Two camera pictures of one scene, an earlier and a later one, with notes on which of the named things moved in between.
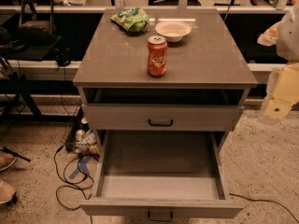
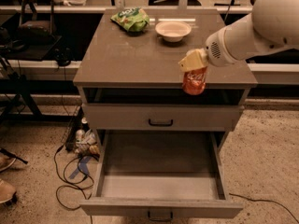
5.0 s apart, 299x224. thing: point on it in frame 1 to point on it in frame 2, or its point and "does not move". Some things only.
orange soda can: x=157 y=55 to x=194 y=81
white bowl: x=173 y=30 does not move
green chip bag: x=135 y=20 does not move
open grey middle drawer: x=160 y=175 does not move
